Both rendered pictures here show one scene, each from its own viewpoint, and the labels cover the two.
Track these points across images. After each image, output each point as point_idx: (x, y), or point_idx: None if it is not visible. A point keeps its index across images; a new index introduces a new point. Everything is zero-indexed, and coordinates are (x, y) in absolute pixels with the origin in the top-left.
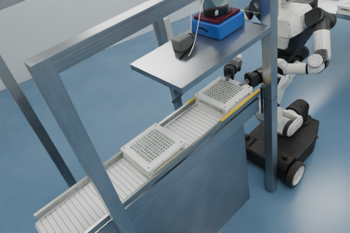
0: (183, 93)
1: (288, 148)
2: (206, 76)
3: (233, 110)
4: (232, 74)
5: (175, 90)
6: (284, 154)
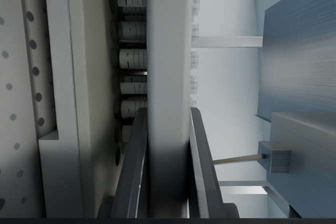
0: (266, 9)
1: None
2: None
3: None
4: (223, 220)
5: (264, 24)
6: None
